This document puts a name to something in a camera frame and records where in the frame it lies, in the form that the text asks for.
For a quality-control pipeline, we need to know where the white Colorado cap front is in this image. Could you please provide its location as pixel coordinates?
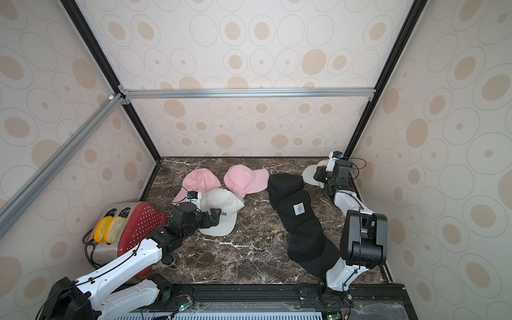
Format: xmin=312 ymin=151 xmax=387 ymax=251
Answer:
xmin=199 ymin=188 xmax=245 ymax=237

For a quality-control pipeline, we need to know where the white colorado cap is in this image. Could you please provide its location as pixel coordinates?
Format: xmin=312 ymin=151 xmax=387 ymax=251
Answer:
xmin=206 ymin=188 xmax=245 ymax=217
xmin=199 ymin=188 xmax=245 ymax=237

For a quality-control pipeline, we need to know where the pink baseball cap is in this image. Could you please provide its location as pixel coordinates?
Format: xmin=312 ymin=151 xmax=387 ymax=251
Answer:
xmin=172 ymin=168 xmax=221 ymax=204
xmin=223 ymin=165 xmax=269 ymax=198

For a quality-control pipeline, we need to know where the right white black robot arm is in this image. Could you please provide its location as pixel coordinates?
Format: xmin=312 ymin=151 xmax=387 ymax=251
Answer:
xmin=313 ymin=151 xmax=388 ymax=292

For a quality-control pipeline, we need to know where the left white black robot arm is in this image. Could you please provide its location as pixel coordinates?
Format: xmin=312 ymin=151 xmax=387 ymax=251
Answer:
xmin=36 ymin=202 xmax=222 ymax=319

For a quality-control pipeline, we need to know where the black cap rear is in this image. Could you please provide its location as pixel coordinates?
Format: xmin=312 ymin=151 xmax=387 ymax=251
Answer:
xmin=267 ymin=173 xmax=305 ymax=210

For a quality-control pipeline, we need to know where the black cap with white patch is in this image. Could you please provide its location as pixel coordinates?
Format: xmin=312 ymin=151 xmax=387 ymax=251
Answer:
xmin=277 ymin=190 xmax=316 ymax=233

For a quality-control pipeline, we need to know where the red silver toaster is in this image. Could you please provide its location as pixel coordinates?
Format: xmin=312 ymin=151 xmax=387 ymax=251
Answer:
xmin=83 ymin=202 xmax=167 ymax=269

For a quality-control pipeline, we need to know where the right yellow toast slice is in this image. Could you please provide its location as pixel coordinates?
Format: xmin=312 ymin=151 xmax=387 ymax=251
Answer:
xmin=104 ymin=217 xmax=126 ymax=244

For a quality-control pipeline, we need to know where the yellow toast slice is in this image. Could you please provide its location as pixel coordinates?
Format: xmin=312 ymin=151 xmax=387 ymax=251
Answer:
xmin=104 ymin=217 xmax=126 ymax=244
xmin=93 ymin=216 xmax=113 ymax=243

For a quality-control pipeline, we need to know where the black cap front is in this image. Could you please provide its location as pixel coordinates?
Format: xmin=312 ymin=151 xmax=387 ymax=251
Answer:
xmin=287 ymin=218 xmax=341 ymax=278

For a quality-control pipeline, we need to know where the small circuit board with led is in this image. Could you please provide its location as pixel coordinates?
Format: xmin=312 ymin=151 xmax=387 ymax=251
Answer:
xmin=171 ymin=294 xmax=193 ymax=314

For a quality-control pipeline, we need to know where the left yellow toast slice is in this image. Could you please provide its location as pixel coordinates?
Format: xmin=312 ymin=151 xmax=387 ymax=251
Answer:
xmin=93 ymin=216 xmax=113 ymax=243

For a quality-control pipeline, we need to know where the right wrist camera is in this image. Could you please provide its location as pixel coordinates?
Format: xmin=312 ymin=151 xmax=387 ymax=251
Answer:
xmin=326 ymin=151 xmax=343 ymax=172

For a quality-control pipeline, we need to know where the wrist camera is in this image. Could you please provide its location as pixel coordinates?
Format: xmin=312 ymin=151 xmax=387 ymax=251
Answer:
xmin=186 ymin=191 xmax=201 ymax=209
xmin=326 ymin=151 xmax=343 ymax=172

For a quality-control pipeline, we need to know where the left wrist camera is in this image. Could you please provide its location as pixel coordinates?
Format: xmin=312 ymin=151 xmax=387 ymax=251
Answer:
xmin=186 ymin=191 xmax=201 ymax=209

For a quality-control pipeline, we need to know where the horizontal aluminium rail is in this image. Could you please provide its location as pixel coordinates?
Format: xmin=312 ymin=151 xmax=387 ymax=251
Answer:
xmin=118 ymin=85 xmax=376 ymax=100

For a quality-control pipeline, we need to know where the black toaster power cable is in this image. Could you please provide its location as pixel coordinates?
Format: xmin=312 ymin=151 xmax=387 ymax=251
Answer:
xmin=81 ymin=227 xmax=121 ymax=273

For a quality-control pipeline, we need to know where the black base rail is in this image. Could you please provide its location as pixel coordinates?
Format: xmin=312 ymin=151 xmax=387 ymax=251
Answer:
xmin=121 ymin=282 xmax=417 ymax=319

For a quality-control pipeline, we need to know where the left diagonal aluminium rail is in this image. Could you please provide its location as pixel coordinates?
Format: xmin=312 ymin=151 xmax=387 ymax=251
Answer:
xmin=1 ymin=93 xmax=123 ymax=236

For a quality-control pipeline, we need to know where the black right frame post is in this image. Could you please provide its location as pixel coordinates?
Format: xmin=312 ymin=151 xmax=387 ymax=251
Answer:
xmin=343 ymin=0 xmax=428 ymax=157

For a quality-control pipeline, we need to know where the black frame post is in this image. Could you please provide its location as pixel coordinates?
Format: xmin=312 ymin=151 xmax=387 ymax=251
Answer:
xmin=59 ymin=0 xmax=162 ymax=163
xmin=343 ymin=0 xmax=428 ymax=157

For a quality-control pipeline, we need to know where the black left frame post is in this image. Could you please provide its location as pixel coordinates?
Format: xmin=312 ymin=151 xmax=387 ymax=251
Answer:
xmin=59 ymin=0 xmax=162 ymax=163

